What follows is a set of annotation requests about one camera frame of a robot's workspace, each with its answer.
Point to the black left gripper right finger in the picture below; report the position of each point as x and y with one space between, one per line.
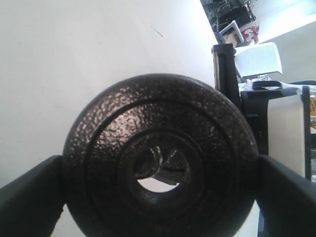
286 199

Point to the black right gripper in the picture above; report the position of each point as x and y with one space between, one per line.
281 123

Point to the chrome dumbbell bar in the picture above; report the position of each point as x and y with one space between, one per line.
147 166

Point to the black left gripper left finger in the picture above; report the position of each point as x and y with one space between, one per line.
31 205

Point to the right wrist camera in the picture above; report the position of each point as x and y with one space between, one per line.
226 92

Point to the black weight plate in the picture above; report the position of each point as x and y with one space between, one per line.
211 155

